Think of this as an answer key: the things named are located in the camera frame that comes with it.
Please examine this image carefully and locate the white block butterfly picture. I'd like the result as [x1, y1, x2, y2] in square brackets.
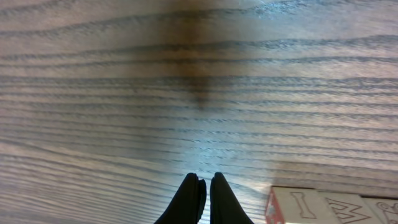
[362, 197, 397, 224]

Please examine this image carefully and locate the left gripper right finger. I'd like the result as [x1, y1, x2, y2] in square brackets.
[210, 172, 254, 224]

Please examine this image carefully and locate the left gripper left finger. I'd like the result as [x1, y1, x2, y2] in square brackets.
[155, 173, 206, 224]

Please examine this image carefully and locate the white block green side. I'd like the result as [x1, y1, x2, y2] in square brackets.
[319, 192, 382, 224]

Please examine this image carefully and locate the white block red side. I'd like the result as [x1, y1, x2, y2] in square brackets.
[265, 186, 339, 224]

